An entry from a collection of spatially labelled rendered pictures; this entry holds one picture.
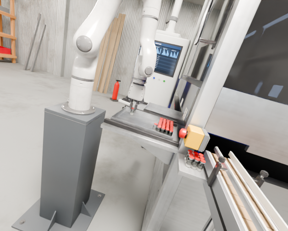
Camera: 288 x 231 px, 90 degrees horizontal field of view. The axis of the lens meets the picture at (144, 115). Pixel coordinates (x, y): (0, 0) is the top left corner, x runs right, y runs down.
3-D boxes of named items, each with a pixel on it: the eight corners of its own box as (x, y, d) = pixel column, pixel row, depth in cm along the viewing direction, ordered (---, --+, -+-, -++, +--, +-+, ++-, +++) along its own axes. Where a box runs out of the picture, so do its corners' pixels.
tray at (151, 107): (184, 117, 129) (185, 113, 128) (186, 127, 104) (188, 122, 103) (148, 105, 132) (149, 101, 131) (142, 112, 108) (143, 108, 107)
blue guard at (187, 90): (176, 88, 252) (180, 77, 246) (187, 125, 69) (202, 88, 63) (176, 87, 252) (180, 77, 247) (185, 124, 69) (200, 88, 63)
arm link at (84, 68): (69, 77, 75) (73, 26, 67) (75, 73, 91) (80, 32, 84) (92, 83, 78) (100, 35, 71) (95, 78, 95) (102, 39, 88)
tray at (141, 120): (171, 126, 98) (173, 121, 97) (171, 143, 73) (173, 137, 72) (125, 110, 101) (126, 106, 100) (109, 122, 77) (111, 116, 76)
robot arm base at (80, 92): (53, 107, 80) (55, 74, 74) (74, 101, 98) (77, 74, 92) (85, 118, 78) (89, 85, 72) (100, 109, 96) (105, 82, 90)
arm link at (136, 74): (148, 81, 86) (143, 79, 94) (154, 58, 82) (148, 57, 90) (135, 78, 83) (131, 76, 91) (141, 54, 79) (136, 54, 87)
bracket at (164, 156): (168, 162, 84) (175, 142, 80) (168, 164, 81) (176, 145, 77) (114, 142, 87) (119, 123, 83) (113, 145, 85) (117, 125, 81)
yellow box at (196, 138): (199, 144, 62) (205, 129, 60) (202, 152, 55) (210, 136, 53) (182, 138, 63) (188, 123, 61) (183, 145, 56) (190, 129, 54)
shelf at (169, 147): (183, 117, 134) (183, 115, 134) (192, 159, 68) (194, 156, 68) (134, 101, 139) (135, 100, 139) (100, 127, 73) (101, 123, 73)
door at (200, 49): (187, 77, 147) (210, 12, 129) (193, 79, 103) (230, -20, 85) (186, 77, 147) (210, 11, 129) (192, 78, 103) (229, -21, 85)
